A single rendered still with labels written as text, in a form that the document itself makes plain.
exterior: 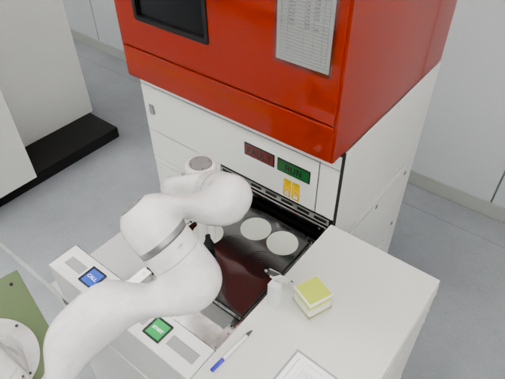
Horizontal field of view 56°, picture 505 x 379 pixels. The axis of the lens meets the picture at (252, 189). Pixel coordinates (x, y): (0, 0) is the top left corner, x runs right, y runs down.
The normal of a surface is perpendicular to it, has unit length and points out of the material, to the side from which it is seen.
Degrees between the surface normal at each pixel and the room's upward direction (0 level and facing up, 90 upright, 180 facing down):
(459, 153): 90
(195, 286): 56
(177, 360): 0
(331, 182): 90
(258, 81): 90
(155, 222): 45
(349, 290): 0
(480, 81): 90
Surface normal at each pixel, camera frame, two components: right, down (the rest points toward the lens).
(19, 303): 0.47, -0.12
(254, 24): -0.62, 0.53
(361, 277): -0.01, -0.74
